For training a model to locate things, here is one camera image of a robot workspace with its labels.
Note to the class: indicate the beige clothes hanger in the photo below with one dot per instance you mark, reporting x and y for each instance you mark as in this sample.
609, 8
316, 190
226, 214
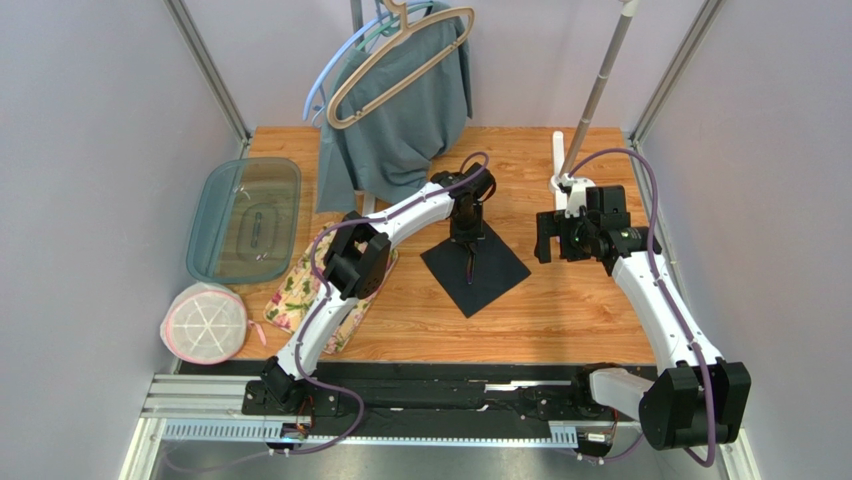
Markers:
446, 85

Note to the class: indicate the light blue clothes hanger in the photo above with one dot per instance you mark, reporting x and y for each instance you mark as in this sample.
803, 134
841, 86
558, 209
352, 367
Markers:
392, 21

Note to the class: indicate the grey pole white base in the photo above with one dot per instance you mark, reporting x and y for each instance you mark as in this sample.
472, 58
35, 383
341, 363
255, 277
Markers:
564, 158

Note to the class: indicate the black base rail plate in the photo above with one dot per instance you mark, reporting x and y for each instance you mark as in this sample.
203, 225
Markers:
439, 401

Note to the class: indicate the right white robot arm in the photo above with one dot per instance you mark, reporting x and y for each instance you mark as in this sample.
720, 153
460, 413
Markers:
698, 398

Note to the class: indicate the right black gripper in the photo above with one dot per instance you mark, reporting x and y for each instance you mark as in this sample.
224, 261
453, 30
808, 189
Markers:
552, 232

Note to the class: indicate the grey-green hanging shirt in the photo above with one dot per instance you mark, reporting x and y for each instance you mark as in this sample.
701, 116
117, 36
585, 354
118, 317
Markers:
387, 154

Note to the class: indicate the white pink mesh basket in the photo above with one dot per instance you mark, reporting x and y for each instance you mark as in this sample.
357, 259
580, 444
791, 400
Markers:
207, 324

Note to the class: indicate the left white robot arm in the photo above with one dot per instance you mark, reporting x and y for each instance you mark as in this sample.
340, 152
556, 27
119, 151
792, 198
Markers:
350, 259

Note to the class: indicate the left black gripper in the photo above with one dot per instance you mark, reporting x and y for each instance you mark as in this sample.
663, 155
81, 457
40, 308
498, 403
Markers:
470, 237

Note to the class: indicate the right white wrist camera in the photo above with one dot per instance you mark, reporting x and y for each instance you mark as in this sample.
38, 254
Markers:
571, 194

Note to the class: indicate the white garment rack base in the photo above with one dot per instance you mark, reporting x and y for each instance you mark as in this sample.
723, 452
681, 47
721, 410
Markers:
368, 207

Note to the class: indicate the black paper napkin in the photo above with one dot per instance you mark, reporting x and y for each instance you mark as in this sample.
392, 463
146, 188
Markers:
497, 270

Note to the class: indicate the clear teal container lid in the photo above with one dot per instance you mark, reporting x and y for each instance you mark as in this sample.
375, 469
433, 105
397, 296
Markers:
245, 225

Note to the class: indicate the floral fabric tray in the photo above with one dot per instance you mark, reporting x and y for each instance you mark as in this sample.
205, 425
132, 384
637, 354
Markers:
291, 300

